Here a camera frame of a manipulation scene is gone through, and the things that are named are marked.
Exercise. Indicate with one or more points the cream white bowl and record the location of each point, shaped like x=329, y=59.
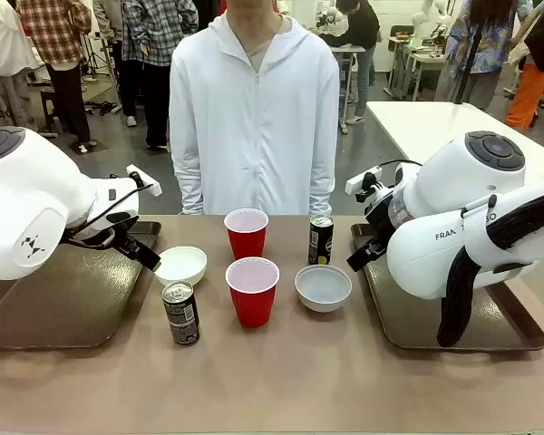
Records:
x=181, y=265

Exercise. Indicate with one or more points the dark stool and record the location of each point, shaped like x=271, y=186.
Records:
x=47, y=97

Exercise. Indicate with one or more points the black drink can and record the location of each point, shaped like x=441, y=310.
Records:
x=181, y=317
x=319, y=242

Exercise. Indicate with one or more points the grey background table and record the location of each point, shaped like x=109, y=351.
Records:
x=344, y=52

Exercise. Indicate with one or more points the bystander in orange trousers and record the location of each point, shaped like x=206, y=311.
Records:
x=528, y=90

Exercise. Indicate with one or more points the brown plastic tray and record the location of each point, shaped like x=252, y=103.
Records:
x=72, y=308
x=503, y=326

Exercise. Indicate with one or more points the black camera pole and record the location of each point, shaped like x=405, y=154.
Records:
x=471, y=54

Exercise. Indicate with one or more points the person's right forearm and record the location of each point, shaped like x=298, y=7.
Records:
x=188, y=186

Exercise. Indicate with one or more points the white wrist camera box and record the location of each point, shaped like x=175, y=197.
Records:
x=143, y=182
x=360, y=179

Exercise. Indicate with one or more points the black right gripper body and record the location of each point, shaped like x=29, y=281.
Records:
x=378, y=208

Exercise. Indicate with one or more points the bystander in black clothes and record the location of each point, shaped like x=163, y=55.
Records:
x=362, y=27

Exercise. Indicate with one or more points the grey white bowl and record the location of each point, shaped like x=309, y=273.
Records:
x=323, y=290

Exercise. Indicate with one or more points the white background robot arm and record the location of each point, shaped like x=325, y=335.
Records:
x=420, y=22

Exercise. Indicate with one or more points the person in white hoodie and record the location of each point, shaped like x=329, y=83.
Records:
x=254, y=136

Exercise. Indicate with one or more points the person's left forearm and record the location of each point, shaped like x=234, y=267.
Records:
x=323, y=186

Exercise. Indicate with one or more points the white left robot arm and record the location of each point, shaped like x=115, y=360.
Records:
x=27, y=190

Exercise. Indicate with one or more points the bystander in red plaid shirt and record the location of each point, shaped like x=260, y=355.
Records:
x=54, y=36

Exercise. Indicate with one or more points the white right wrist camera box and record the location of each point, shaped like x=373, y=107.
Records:
x=360, y=179

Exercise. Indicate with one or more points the bystander in blue floral shirt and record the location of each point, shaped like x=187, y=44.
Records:
x=476, y=41

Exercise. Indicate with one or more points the red plastic cup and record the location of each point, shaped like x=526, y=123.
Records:
x=247, y=240
x=252, y=303

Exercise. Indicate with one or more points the bystander in white top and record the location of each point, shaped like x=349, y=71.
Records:
x=2, y=41

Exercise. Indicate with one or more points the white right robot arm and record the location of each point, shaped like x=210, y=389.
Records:
x=435, y=254

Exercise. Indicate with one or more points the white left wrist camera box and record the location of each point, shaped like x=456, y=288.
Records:
x=143, y=182

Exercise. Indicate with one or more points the background work desk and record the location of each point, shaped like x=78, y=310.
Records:
x=412, y=56

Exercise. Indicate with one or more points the bystander in blue plaid shirt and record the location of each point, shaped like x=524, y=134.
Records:
x=154, y=36

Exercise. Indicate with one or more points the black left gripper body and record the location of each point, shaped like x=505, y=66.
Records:
x=127, y=238

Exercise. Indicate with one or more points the large white table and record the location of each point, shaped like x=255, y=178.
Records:
x=435, y=122

